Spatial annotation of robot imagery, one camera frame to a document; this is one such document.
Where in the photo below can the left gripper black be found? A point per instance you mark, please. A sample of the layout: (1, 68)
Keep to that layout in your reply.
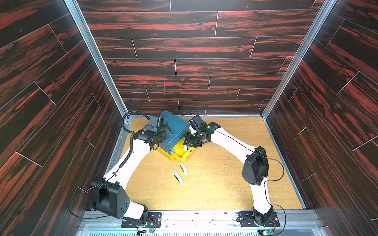
(165, 128)

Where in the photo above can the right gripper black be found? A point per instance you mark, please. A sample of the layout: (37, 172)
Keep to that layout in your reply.
(193, 138)

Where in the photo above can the teal drawer cabinet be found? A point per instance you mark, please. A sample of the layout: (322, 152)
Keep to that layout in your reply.
(178, 128)

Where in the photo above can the yellow drawer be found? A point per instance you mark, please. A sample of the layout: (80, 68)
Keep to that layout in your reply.
(181, 152)

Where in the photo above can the white fruit knife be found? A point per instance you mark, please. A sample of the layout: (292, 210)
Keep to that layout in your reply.
(178, 177)
(184, 169)

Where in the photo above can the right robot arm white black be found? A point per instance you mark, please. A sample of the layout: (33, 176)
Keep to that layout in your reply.
(255, 169)

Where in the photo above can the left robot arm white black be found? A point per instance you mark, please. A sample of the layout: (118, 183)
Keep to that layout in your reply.
(108, 193)

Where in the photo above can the yellow drawer unit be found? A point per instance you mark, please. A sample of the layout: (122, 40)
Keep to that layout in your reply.
(165, 154)

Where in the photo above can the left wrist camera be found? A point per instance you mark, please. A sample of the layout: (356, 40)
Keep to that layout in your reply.
(155, 123)

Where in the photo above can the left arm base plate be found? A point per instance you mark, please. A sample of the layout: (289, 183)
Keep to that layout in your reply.
(150, 219)

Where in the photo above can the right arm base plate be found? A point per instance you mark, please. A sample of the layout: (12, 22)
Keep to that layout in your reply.
(256, 219)

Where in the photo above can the aluminium front rail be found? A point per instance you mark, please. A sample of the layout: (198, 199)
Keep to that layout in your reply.
(205, 223)

